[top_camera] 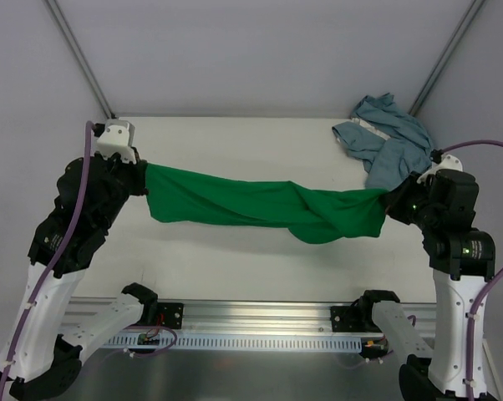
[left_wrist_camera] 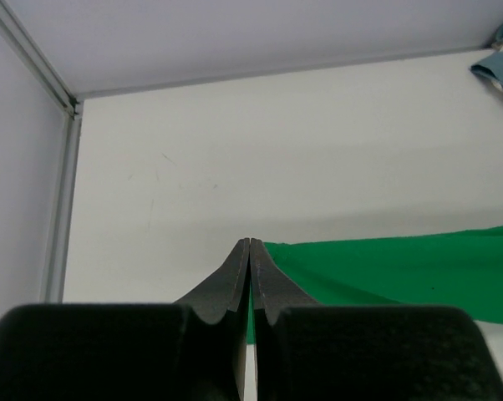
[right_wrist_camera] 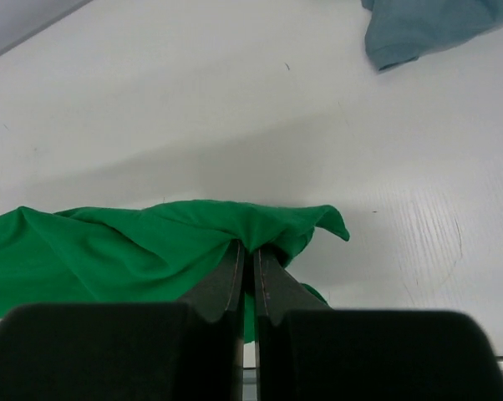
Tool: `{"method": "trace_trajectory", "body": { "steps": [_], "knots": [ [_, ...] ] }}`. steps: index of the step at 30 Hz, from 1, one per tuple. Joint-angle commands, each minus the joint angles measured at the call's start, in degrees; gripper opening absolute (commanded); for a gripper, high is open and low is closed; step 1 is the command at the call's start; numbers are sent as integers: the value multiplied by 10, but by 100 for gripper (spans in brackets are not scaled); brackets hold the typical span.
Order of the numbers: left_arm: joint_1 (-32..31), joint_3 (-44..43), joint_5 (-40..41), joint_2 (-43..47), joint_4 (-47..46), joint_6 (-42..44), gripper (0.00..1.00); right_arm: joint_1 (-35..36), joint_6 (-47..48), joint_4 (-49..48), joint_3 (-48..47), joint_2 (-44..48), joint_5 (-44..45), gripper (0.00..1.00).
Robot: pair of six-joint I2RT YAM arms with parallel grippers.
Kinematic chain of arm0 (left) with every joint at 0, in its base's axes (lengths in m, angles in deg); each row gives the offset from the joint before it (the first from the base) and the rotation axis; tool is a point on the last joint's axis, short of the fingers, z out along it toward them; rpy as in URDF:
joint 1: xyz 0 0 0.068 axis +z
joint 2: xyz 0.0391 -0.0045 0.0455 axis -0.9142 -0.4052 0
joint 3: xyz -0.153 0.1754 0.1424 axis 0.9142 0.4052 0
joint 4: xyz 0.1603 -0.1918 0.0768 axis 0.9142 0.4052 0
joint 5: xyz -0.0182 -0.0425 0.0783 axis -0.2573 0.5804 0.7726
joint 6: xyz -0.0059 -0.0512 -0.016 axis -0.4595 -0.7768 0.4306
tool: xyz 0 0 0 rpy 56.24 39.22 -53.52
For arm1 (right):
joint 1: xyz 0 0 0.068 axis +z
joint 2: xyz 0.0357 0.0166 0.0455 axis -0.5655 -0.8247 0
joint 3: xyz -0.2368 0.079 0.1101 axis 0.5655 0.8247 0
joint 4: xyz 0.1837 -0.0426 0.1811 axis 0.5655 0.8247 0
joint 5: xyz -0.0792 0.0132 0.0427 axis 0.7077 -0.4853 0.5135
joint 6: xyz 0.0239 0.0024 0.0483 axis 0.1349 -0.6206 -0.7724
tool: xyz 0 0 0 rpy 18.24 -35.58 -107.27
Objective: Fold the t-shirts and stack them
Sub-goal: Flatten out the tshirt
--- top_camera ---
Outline green t shirt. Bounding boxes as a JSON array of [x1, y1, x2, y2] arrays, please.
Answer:
[[145, 164, 386, 245]]

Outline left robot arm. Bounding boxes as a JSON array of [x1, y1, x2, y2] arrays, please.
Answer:
[[0, 154, 158, 400]]

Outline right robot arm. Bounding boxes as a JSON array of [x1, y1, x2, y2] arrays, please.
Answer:
[[330, 168, 495, 400]]

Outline blue grey t shirt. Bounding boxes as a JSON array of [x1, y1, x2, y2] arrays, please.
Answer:
[[332, 94, 434, 190]]

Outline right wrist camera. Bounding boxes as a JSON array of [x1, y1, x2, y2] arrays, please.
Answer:
[[417, 153, 463, 184]]

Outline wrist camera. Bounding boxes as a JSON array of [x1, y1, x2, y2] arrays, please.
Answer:
[[417, 153, 463, 184], [94, 119, 139, 164]]

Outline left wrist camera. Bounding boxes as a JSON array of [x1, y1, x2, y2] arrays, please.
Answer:
[[94, 119, 139, 164]]

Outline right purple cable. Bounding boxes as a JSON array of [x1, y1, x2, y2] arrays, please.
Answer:
[[429, 140, 503, 401]]

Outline purple cable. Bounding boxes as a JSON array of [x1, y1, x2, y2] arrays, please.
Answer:
[[429, 140, 503, 401], [0, 120, 98, 401]]

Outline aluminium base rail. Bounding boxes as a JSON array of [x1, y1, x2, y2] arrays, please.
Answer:
[[62, 297, 436, 337]]

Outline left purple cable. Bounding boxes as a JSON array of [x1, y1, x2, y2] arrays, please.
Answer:
[[0, 120, 98, 401]]

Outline left aluminium frame post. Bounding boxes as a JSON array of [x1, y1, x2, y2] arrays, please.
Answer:
[[42, 0, 116, 119]]

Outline aluminium frame post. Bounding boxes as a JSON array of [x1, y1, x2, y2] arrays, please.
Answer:
[[409, 0, 487, 116], [42, 0, 116, 119]]

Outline right aluminium frame post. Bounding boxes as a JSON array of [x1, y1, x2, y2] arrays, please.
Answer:
[[409, 0, 487, 116]]

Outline white slotted cable duct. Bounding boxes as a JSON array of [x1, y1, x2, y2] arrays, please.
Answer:
[[102, 332, 363, 353]]

